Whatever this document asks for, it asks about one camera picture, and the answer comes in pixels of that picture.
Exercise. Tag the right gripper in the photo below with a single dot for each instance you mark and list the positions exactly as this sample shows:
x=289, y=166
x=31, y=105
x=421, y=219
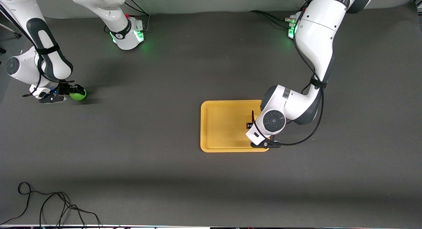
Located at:
x=67, y=88

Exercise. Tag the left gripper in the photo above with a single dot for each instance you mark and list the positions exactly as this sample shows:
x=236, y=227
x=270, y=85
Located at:
x=249, y=125

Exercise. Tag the green apple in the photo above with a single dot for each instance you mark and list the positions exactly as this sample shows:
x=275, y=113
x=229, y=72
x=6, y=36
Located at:
x=79, y=96

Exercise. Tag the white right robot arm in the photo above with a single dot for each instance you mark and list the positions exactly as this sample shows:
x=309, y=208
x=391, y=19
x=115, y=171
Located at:
x=19, y=65

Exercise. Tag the yellow plastic tray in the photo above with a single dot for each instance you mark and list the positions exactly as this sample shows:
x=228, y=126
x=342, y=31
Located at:
x=224, y=130

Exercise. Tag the metal stand leg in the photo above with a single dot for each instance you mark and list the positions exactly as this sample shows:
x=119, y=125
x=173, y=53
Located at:
x=11, y=31

